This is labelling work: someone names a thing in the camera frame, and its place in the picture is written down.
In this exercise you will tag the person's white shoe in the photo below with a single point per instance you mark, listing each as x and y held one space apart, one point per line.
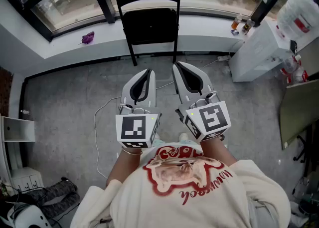
184 136

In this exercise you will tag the white power strip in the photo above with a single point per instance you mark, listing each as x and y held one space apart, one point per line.
223 58

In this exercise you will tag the small white wall fitting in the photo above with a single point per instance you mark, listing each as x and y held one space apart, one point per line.
25 112

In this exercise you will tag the person's white printed shirt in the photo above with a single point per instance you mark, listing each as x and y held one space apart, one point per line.
199 197

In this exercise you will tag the dark grey cloth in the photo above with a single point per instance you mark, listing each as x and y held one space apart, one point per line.
59 194

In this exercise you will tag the person's left forearm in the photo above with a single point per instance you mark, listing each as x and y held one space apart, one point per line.
123 164

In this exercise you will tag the white plastic bag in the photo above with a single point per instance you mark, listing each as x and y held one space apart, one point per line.
296 12

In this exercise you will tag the black folding chair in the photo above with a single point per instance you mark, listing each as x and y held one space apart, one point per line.
149 27

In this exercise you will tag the person's star print legs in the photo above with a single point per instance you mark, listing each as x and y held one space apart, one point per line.
157 143

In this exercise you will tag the white shelf unit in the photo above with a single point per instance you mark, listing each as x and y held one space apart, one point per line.
18 128

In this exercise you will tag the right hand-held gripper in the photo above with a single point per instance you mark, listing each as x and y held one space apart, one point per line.
211 119

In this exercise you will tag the person's right forearm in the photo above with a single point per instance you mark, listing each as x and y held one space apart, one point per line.
216 151

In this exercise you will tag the grey table board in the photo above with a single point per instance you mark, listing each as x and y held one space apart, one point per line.
299 112

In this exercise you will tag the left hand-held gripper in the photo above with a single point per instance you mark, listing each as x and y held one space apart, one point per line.
133 128

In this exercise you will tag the purple cloth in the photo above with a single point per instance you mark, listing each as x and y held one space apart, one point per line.
87 38

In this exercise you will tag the white round device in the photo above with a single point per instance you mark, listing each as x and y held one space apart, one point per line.
27 217

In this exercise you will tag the small blue box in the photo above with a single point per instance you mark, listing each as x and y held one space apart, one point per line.
234 32

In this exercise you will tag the clear bottle red label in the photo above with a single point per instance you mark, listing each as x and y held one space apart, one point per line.
299 76
292 63

